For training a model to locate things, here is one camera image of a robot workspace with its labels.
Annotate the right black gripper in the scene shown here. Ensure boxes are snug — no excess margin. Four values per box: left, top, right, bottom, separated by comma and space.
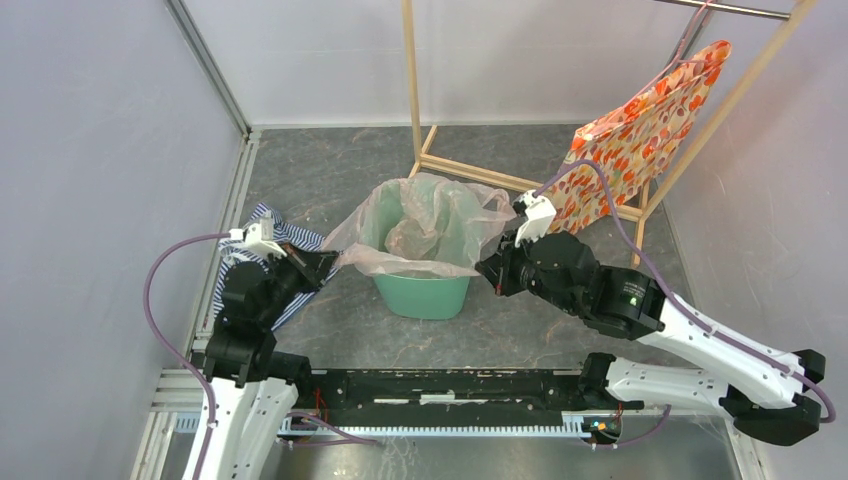
474, 226, 583, 316

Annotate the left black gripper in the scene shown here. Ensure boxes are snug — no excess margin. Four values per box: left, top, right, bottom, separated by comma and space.
258, 238, 340, 326

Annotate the pink translucent trash bag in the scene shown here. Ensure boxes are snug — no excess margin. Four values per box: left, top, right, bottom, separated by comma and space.
322, 173, 515, 278

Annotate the green plastic trash bin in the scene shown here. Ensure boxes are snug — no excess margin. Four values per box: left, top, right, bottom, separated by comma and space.
360, 180, 485, 321

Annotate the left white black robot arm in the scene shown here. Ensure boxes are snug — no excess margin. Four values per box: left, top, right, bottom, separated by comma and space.
184, 243, 339, 479

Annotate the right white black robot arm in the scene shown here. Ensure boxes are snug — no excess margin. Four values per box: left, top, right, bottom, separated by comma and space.
475, 232, 828, 446

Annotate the blue white striped cloth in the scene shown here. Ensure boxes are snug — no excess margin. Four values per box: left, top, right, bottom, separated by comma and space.
211, 202, 329, 333

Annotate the floral orange hanging bag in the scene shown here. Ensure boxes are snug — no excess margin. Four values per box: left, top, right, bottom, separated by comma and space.
544, 40, 732, 234

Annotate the metal hanging rod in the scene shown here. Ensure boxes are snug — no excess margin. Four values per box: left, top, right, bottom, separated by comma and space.
655, 0, 791, 21

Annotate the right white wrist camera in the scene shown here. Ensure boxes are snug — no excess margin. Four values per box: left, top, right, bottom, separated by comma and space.
512, 190, 557, 247

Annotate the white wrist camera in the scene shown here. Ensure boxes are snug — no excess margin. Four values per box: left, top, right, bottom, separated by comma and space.
228, 216, 288, 260
512, 190, 557, 247

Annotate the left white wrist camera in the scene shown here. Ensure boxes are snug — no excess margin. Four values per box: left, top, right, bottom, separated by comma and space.
228, 216, 288, 260

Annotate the wooden clothes rack frame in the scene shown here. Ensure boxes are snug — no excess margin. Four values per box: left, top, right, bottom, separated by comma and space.
400, 1, 817, 247

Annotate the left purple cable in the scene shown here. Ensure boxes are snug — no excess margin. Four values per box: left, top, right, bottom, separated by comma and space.
143, 232, 233, 480

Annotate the metal corner post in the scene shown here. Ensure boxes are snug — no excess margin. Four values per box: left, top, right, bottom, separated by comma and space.
164, 0, 252, 137

